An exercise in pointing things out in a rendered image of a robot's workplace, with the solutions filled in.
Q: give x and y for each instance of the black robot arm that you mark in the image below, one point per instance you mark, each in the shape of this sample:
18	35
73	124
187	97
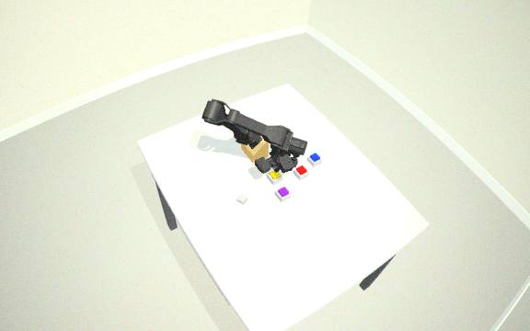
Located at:
248	132

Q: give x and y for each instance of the purple button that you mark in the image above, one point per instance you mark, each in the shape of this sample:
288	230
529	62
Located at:
283	194

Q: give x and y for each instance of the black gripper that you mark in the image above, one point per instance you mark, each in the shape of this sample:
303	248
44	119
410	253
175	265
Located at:
264	165

